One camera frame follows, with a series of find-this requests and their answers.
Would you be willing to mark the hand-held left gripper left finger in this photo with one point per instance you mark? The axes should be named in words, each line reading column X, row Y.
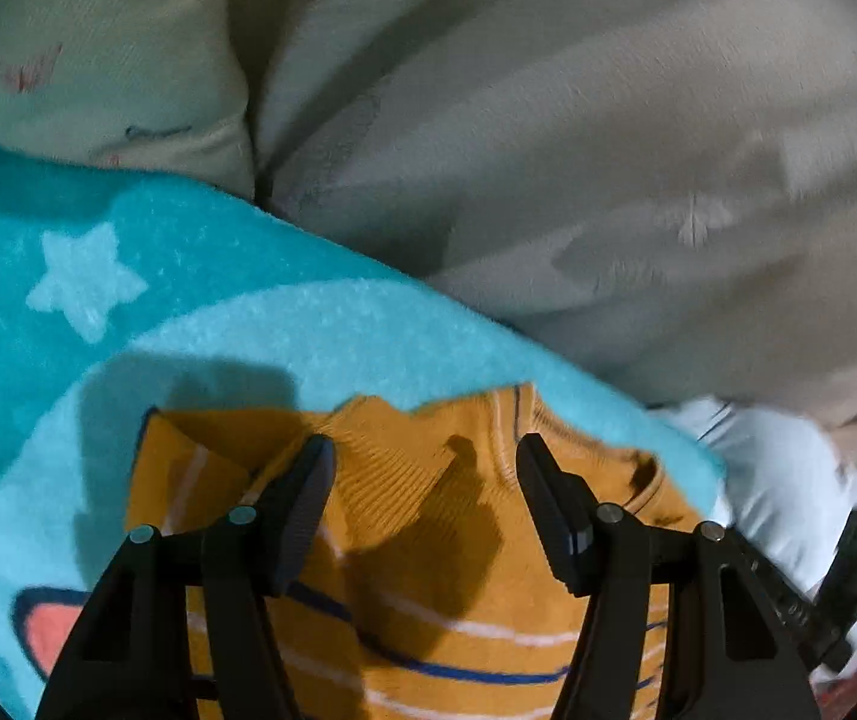
column 307, row 511

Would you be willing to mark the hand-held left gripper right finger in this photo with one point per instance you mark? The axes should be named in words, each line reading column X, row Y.
column 551, row 514

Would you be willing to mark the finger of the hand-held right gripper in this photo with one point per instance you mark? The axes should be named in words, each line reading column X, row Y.
column 796, row 607

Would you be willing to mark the orange striped knit sweater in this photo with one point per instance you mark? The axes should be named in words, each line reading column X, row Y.
column 413, row 510

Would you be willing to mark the white cloth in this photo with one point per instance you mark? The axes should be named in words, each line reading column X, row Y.
column 773, row 472

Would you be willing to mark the teal star print blanket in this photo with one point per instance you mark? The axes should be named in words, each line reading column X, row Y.
column 173, row 315

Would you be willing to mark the beige pillow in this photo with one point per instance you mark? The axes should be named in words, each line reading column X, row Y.
column 98, row 45

